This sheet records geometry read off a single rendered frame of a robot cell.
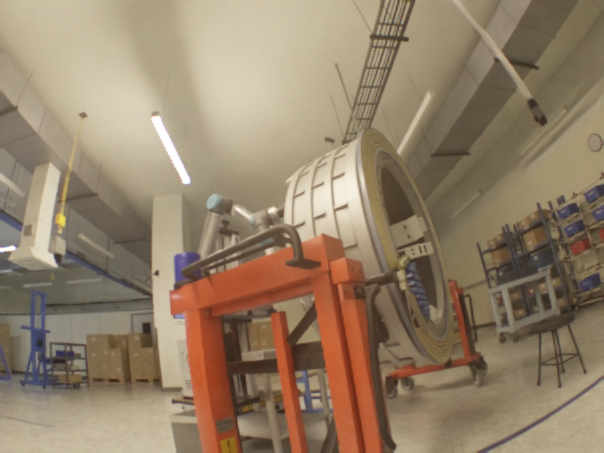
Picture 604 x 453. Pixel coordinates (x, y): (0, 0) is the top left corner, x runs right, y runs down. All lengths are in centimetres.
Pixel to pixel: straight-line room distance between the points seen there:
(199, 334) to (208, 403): 25
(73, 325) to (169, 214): 624
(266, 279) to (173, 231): 611
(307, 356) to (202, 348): 39
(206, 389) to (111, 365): 859
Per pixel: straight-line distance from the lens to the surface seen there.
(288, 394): 99
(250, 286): 97
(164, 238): 700
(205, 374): 117
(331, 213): 140
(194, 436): 207
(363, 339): 80
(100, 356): 990
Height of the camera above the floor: 70
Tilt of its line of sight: 21 degrees up
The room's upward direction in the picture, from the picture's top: 9 degrees counter-clockwise
